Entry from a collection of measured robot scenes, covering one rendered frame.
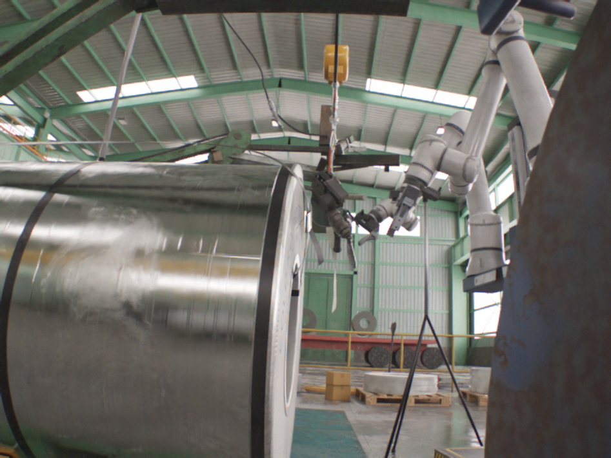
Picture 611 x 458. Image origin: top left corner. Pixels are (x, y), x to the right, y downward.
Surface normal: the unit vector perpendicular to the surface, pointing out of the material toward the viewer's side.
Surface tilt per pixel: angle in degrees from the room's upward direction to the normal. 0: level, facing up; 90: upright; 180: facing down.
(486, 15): 90
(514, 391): 90
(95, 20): 152
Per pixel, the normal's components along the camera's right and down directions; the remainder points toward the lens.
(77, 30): 0.40, 0.84
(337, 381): 0.31, -0.26
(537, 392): -0.99, -0.10
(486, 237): -0.40, -0.29
